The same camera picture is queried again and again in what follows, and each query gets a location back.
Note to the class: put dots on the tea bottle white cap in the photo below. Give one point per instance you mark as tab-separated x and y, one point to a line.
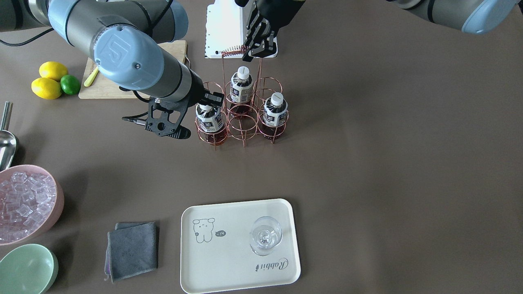
211	124
274	116
241	92

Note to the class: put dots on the metal ice scoop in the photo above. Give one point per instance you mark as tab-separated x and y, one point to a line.
8	141

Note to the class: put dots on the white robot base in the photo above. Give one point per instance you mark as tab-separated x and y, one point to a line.
226	29

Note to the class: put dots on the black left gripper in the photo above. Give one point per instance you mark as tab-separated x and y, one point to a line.
277	12

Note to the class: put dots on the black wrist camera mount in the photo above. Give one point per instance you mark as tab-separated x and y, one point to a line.
164	118

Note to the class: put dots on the yellow plastic knife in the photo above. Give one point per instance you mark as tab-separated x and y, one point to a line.
91	77

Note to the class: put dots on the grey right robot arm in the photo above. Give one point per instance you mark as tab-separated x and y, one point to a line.
122	37

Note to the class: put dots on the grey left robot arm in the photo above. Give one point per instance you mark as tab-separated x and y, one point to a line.
475	17

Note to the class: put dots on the cream rabbit tray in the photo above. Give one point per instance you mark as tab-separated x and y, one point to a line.
215	247

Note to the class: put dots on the green bowl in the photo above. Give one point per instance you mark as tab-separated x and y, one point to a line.
28	269

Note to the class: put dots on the pink bowl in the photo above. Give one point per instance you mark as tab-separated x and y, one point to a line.
57	210

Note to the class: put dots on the clear ice cubes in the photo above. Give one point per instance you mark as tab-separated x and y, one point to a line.
27	200

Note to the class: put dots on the copper wire bottle basket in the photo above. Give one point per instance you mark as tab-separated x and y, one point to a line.
248	127

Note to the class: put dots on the bamboo cutting board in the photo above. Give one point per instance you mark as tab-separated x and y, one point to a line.
103	88

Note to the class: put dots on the clear wine glass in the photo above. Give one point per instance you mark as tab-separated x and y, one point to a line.
265	234

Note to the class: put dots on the green lime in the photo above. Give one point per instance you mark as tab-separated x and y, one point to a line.
70	85

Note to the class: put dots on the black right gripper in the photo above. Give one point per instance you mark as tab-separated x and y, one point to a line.
199	91

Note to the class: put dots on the yellow lemon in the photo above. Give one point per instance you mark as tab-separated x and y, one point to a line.
46	88
53	70

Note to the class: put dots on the grey folded cloth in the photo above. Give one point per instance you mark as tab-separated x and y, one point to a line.
132	249

